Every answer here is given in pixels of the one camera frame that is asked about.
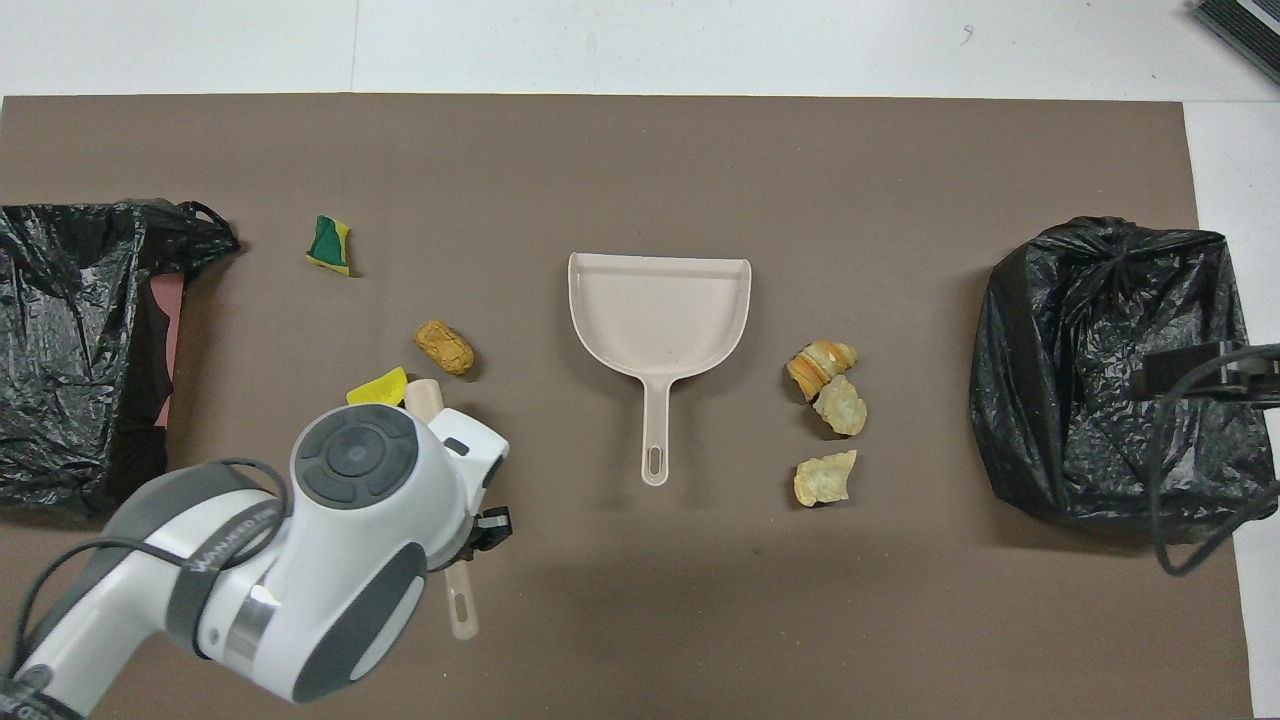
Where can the pale round bread chunk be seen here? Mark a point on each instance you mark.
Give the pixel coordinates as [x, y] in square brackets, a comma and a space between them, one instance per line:
[842, 406]

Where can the black plastic trash bag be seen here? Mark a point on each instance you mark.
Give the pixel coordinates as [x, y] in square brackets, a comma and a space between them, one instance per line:
[70, 360]
[1080, 400]

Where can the orange crust bread chunk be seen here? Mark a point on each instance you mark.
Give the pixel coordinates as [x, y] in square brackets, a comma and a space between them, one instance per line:
[818, 366]

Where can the beige hand brush black bristles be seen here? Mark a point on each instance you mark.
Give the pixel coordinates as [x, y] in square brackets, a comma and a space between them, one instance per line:
[462, 600]

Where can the green and yellow sponge piece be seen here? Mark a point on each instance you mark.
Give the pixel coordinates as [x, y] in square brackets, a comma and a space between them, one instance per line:
[328, 245]

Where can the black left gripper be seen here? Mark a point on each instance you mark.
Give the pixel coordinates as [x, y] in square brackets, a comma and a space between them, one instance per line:
[490, 528]

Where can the brown table mat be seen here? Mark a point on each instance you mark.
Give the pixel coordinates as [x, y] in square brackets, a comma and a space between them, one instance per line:
[640, 170]

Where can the beige plastic dustpan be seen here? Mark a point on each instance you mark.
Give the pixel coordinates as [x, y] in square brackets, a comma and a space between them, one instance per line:
[660, 310]

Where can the pink bin under bag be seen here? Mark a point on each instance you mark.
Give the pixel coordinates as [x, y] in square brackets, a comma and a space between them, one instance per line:
[170, 350]

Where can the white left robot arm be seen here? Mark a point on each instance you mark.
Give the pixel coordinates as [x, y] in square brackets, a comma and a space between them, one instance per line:
[330, 580]

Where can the dark ribbed panel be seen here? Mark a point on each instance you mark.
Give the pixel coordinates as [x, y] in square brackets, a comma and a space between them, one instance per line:
[1245, 30]

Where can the brown bread roll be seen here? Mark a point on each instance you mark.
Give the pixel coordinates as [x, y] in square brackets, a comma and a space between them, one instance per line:
[444, 348]

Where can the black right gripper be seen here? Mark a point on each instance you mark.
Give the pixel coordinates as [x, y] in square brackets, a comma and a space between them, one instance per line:
[1255, 372]

